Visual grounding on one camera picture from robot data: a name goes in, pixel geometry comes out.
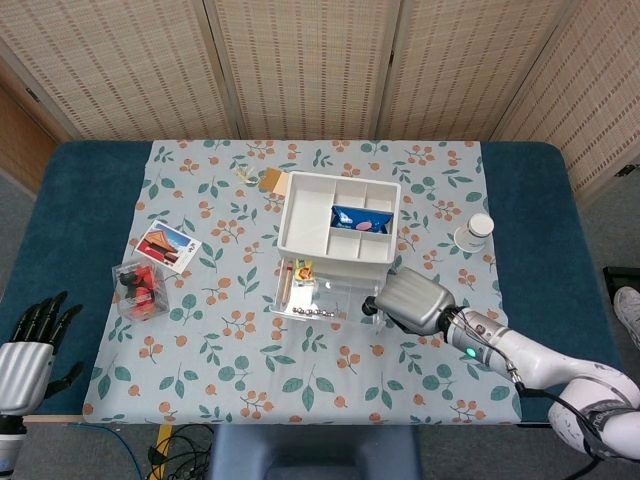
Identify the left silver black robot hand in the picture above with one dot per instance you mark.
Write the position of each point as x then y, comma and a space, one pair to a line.
22, 375

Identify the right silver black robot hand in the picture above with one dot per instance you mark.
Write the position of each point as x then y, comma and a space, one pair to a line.
415, 300

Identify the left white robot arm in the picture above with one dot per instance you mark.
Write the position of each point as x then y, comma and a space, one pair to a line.
9, 442

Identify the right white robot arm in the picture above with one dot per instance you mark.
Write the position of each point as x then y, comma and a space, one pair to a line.
540, 360

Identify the white top clear drawer organizer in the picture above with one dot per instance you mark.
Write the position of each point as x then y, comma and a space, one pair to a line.
307, 210

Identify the small white bottle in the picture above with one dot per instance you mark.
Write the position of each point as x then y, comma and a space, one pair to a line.
475, 232

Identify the blue snack packet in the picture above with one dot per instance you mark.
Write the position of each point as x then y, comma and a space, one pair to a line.
360, 218

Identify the yellow snack packet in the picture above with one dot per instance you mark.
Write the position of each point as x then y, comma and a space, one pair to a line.
303, 272

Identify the wooden pencil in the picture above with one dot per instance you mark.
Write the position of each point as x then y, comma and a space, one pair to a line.
286, 285

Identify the clear box of red toys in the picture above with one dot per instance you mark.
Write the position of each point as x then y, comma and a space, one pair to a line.
140, 290

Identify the floral orange berry tablecloth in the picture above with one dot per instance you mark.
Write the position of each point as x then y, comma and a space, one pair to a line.
250, 360

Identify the blue chair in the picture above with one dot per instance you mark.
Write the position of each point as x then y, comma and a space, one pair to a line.
315, 450

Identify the small brown wooden block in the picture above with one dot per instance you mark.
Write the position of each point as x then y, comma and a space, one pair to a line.
270, 180

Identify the temple picture postcard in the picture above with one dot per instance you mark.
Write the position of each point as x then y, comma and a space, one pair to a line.
167, 246

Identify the black floor stand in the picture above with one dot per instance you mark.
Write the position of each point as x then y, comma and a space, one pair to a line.
617, 277

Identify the small yellow ribbon clip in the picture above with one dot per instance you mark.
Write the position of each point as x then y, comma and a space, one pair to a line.
246, 175

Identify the white sneaker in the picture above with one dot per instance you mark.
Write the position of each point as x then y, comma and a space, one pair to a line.
627, 312

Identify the woven folding screen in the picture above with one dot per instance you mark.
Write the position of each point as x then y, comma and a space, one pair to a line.
300, 65

